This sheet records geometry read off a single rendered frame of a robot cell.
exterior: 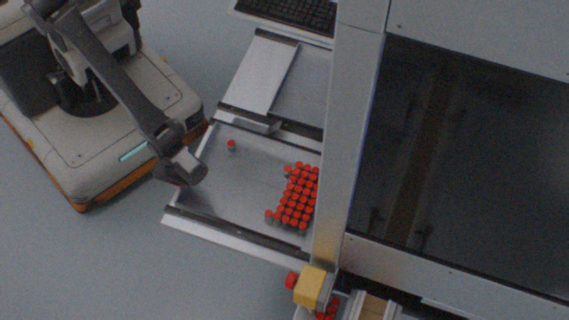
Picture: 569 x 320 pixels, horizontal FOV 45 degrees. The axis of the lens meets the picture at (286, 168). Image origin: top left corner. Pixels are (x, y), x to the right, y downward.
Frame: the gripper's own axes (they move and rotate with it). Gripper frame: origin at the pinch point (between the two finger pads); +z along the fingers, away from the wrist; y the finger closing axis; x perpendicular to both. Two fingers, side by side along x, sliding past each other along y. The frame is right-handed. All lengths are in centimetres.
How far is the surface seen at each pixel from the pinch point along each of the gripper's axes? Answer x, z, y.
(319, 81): 45, 2, 23
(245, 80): 38.2, 2.2, 2.8
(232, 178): 7.4, 1.6, 11.4
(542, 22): -11, -100, 62
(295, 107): 34.4, 1.8, 19.0
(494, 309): -12, -19, 79
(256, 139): 19.9, 0.1, 13.2
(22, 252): -8, 90, -74
